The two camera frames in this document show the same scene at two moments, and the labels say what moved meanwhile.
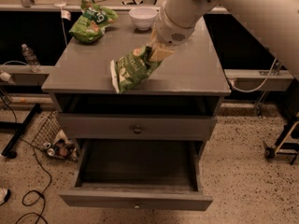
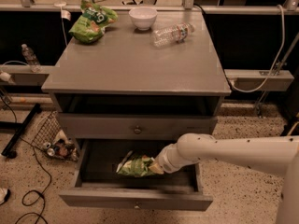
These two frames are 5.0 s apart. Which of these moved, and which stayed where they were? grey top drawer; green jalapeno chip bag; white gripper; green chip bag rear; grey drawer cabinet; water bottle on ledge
Moved: white gripper; green jalapeno chip bag
Stayed: grey top drawer; water bottle on ledge; green chip bag rear; grey drawer cabinet
